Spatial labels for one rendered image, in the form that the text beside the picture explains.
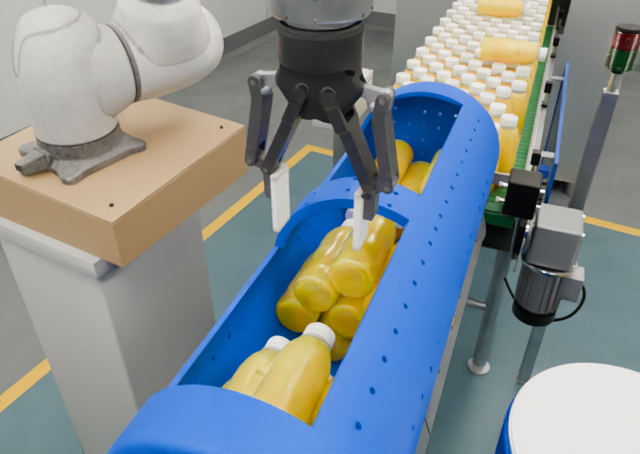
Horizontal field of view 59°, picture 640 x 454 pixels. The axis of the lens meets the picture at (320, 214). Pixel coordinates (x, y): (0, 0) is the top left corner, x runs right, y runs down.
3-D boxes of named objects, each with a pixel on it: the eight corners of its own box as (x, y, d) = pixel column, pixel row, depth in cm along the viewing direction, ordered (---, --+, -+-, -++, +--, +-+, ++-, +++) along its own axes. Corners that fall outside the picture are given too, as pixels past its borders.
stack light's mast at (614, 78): (597, 93, 142) (616, 29, 133) (597, 84, 147) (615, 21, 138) (625, 97, 140) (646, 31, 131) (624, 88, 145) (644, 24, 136)
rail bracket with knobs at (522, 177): (491, 218, 133) (499, 179, 127) (495, 202, 138) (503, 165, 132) (536, 227, 130) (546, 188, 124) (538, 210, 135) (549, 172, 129)
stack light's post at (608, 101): (516, 383, 205) (602, 92, 143) (517, 374, 208) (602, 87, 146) (528, 385, 204) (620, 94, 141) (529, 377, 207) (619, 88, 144)
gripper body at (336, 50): (255, 23, 47) (261, 126, 52) (353, 34, 44) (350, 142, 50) (291, 1, 53) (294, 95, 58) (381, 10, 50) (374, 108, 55)
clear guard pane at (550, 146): (517, 305, 172) (554, 165, 144) (537, 180, 232) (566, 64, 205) (519, 305, 172) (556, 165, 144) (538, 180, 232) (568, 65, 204)
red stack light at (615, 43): (610, 49, 136) (614, 32, 134) (610, 41, 141) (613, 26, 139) (639, 52, 134) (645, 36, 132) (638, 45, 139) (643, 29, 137)
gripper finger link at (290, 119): (309, 93, 51) (295, 85, 51) (265, 180, 58) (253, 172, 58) (325, 78, 54) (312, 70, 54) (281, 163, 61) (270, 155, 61)
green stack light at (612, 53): (604, 69, 139) (610, 49, 136) (604, 61, 144) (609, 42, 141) (632, 73, 137) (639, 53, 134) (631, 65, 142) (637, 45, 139)
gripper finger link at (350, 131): (330, 79, 53) (343, 74, 53) (374, 181, 58) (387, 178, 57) (314, 94, 50) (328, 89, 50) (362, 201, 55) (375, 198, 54)
